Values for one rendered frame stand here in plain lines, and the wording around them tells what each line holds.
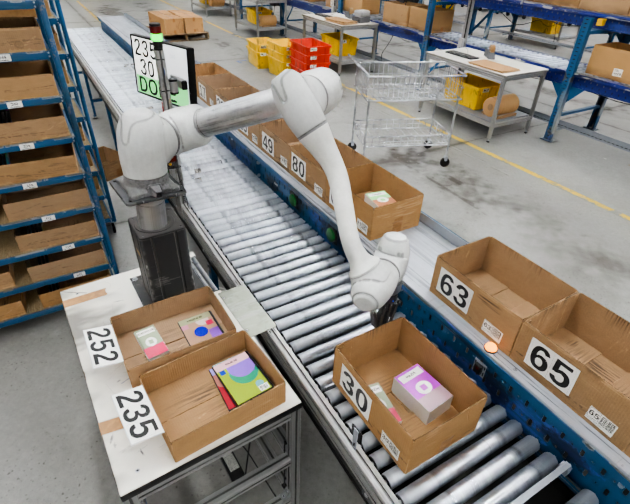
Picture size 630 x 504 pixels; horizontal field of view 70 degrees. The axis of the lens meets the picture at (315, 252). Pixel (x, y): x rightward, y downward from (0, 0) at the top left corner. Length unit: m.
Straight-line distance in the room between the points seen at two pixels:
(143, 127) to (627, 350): 1.73
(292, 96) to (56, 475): 1.96
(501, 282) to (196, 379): 1.23
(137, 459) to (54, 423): 1.22
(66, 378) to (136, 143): 1.60
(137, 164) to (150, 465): 0.95
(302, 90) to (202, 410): 1.03
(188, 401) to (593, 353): 1.36
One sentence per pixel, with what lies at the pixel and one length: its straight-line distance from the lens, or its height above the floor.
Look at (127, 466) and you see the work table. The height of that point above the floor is 0.75.
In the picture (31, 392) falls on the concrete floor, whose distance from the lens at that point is 2.90.
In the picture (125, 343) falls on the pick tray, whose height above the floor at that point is 0.76.
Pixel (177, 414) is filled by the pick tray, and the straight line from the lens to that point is 1.58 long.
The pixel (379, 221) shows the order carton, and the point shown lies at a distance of 2.05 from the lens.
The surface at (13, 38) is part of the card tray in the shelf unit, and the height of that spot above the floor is 1.60.
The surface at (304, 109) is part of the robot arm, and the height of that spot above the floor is 1.61.
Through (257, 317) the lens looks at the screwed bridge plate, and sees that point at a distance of 1.85.
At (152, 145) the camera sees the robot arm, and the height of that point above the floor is 1.41.
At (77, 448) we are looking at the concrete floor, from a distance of 2.58.
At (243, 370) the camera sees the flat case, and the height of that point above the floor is 0.80.
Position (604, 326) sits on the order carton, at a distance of 1.80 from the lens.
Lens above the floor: 2.02
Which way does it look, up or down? 35 degrees down
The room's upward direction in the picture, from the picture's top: 2 degrees clockwise
